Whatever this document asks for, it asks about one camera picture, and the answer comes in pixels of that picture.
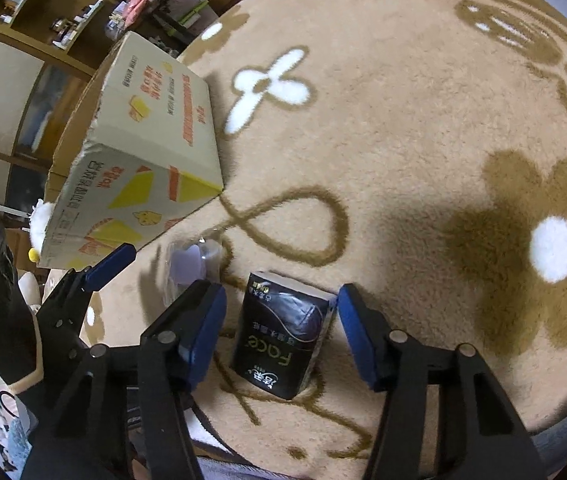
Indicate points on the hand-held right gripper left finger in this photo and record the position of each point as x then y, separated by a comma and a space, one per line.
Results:
208, 330

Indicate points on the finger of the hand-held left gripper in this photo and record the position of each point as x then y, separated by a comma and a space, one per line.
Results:
108, 262

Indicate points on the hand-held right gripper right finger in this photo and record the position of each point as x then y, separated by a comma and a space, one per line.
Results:
358, 340

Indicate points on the black tissue packet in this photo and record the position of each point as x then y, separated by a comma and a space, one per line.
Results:
273, 340

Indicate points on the yellow and white plush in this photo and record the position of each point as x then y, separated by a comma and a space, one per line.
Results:
40, 217

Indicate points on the printed cardboard box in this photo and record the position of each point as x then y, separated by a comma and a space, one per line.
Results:
128, 160

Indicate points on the small wooden table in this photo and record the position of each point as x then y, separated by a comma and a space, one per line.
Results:
163, 25

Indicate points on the wooden corner shelf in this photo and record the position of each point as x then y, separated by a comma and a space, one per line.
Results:
63, 5

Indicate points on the pink bag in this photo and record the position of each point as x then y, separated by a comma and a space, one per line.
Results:
141, 2

